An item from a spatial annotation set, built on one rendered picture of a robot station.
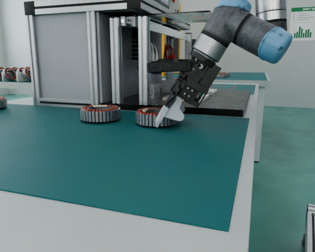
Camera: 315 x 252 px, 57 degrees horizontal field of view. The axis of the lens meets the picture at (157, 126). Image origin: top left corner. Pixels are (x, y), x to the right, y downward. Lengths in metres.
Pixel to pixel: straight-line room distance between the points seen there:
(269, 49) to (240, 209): 0.42
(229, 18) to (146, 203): 0.49
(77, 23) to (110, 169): 0.70
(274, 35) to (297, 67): 5.76
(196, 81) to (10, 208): 0.52
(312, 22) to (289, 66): 0.87
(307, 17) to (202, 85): 5.83
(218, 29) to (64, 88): 0.62
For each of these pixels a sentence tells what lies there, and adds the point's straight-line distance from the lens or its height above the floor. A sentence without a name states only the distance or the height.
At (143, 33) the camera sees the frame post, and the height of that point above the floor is 1.00.
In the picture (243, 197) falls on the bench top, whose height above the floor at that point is 0.75.
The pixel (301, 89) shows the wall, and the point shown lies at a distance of 6.49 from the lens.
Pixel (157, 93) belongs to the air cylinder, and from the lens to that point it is 1.17.
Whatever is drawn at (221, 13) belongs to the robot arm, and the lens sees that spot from 0.73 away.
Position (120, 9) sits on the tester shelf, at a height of 1.07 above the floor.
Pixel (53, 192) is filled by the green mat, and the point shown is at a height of 0.75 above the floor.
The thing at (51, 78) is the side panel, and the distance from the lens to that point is 1.14.
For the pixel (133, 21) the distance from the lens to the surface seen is 1.05.
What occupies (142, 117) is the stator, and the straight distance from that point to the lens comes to 0.73.
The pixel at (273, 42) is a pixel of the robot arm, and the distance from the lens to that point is 0.69.
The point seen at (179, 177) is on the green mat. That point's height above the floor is 0.75.
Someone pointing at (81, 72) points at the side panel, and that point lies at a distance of 1.07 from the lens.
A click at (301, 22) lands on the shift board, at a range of 6.49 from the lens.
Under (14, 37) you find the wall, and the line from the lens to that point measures 8.99.
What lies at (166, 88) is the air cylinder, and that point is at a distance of 1.37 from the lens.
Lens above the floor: 0.91
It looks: 13 degrees down
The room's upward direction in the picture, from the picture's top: straight up
